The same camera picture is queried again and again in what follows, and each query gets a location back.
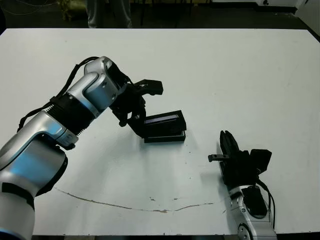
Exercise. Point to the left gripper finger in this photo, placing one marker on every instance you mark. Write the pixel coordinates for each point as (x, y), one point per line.
(138, 127)
(143, 107)

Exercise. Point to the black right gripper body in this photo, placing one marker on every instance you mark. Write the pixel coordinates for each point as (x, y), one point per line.
(237, 172)

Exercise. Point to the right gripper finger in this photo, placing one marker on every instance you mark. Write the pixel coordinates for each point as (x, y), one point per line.
(225, 145)
(232, 145)

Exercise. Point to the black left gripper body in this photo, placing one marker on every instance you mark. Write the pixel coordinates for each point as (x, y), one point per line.
(130, 107)

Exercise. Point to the black box lid blue label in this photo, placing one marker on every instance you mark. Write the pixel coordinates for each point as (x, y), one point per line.
(165, 126)

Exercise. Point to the black box base white inlay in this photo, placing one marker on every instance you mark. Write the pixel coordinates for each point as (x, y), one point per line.
(165, 140)

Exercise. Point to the person legs grey trousers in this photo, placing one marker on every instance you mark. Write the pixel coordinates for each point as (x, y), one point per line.
(108, 13)

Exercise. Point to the yellow green plant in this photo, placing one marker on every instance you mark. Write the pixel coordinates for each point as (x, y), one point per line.
(65, 10)

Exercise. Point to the black round caster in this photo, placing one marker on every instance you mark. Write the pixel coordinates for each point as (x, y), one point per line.
(266, 2)

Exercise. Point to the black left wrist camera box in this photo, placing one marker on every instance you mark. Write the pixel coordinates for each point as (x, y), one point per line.
(150, 86)

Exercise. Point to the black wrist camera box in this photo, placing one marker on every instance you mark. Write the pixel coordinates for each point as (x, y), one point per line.
(261, 160)
(150, 86)

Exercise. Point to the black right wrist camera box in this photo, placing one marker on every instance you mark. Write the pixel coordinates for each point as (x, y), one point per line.
(261, 160)

